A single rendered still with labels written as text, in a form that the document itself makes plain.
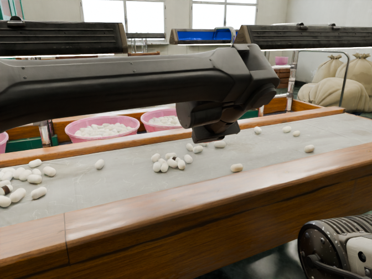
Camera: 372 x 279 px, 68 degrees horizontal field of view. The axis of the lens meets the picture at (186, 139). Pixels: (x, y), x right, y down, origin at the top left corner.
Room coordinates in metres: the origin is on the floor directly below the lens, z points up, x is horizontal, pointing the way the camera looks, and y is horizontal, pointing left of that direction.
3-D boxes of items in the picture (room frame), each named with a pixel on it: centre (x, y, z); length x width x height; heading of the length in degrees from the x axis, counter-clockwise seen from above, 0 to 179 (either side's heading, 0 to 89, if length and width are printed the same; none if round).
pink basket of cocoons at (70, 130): (0.97, 0.31, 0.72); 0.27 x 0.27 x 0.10
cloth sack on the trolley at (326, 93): (3.28, -1.77, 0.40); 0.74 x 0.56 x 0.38; 111
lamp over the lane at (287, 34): (1.01, -0.45, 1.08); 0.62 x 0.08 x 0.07; 114
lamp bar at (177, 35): (1.52, -0.21, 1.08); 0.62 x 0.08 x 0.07; 114
